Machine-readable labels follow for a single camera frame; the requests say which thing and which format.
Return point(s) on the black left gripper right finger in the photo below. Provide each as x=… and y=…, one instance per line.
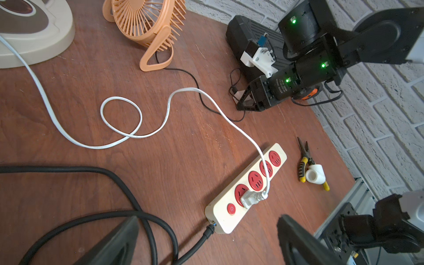
x=299, y=247

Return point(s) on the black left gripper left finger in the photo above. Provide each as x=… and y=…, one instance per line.
x=117, y=248

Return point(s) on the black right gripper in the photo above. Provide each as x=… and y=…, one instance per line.
x=261, y=95

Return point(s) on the white fan plug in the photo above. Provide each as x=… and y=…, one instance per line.
x=250, y=198

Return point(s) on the beige red power strip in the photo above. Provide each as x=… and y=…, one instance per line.
x=226, y=210

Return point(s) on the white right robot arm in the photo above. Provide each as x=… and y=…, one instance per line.
x=392, y=36

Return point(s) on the white pipe elbow fitting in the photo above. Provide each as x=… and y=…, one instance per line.
x=315, y=174

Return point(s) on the small orange desk fan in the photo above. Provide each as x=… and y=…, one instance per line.
x=152, y=24

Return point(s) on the beige raccoon desk fan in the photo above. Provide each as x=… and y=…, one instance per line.
x=37, y=30

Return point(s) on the grey usb wall adapter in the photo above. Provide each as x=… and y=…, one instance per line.
x=236, y=95

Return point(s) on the yellow handled pliers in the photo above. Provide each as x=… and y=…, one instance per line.
x=305, y=161

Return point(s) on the aluminium front rail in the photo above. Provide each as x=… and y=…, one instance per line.
x=365, y=231

